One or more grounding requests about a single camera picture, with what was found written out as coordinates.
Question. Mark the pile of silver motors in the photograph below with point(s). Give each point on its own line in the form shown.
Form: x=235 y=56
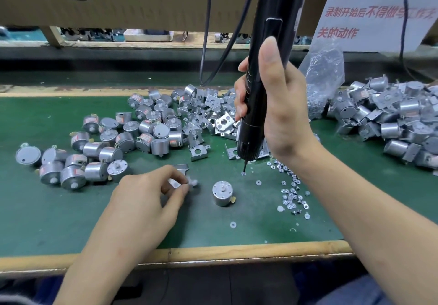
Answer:
x=102 y=147

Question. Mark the silver round motor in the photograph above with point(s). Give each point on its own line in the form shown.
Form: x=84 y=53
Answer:
x=222 y=193

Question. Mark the person's left hand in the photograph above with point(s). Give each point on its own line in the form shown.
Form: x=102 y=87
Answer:
x=140 y=212

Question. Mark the brown back panel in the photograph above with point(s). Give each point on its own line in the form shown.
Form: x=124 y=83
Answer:
x=150 y=0

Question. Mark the grey blue trousers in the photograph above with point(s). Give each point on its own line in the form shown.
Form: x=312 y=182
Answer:
x=363 y=293

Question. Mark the person's right hand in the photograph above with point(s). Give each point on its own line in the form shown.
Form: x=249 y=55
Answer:
x=291 y=116

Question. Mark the black electric screwdriver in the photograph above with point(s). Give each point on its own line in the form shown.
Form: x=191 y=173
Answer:
x=274 y=27

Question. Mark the green bench mat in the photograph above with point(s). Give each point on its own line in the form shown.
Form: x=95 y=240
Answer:
x=27 y=229

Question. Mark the pile of assembled motors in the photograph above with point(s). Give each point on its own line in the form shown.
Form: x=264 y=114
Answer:
x=393 y=113

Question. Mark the small clear plastic bag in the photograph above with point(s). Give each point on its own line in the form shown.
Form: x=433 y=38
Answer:
x=325 y=75

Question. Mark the silver metal bracket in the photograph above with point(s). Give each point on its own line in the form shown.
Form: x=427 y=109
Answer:
x=187 y=183
x=180 y=168

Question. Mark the white paper sign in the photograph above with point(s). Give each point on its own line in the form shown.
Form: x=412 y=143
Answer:
x=383 y=10

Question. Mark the scatter of small silver screws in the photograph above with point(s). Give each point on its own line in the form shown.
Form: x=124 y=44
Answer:
x=291 y=195

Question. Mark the person's left forearm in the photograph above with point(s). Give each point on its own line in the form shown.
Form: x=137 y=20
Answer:
x=102 y=277

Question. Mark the person's right forearm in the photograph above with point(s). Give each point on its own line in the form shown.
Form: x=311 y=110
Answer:
x=376 y=233

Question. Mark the pile of metal brackets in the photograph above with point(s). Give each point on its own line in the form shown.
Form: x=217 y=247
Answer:
x=212 y=113

